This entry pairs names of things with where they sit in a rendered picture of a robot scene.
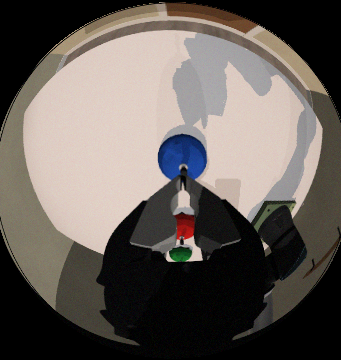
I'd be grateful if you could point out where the green dome bell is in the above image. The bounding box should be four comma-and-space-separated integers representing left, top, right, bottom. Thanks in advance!
169, 246, 192, 262

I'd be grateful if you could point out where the blue dome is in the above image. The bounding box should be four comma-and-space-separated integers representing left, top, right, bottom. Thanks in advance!
158, 134, 207, 180

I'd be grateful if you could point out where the red dome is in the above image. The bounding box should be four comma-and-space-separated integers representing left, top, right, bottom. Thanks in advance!
174, 212, 194, 245

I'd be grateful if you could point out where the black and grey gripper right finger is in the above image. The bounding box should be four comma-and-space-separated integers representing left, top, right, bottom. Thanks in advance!
182, 175, 271, 279

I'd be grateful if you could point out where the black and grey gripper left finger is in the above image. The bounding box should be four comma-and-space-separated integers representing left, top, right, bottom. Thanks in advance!
96, 175, 182, 286

